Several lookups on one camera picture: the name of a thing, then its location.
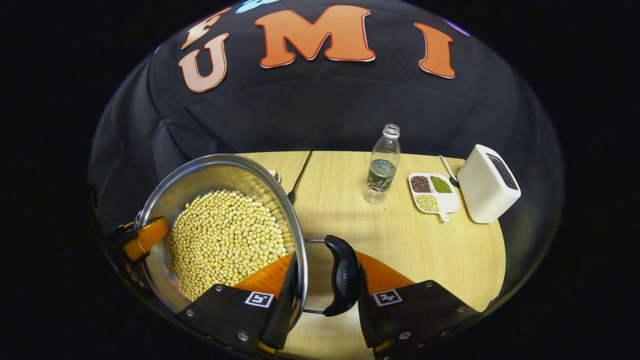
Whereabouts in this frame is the pile of soybeans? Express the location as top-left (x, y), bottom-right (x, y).
top-left (166, 188), bottom-right (294, 302)

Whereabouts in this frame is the black backdrop cloth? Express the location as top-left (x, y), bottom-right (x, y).
top-left (89, 0), bottom-right (566, 251)

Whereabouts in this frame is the white toaster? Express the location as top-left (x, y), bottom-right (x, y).
top-left (456, 143), bottom-right (522, 225)

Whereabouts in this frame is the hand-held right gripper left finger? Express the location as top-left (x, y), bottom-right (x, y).
top-left (175, 252), bottom-right (301, 357)

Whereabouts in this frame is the white toaster cable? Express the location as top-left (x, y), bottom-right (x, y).
top-left (438, 154), bottom-right (460, 189)

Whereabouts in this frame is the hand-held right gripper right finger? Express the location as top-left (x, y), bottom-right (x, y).
top-left (356, 251), bottom-right (482, 359)

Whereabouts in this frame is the black power cable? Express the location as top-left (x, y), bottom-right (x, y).
top-left (287, 150), bottom-right (315, 205)

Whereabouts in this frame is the small yellow beans pile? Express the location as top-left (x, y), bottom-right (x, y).
top-left (415, 193), bottom-right (441, 213)

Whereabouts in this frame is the clear plastic water bottle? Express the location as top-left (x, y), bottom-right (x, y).
top-left (363, 123), bottom-right (402, 205)

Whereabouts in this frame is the white divided dish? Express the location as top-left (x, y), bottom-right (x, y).
top-left (407, 171), bottom-right (461, 223)

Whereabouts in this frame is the steel pot with black handle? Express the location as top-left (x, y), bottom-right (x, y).
top-left (133, 153), bottom-right (362, 321)

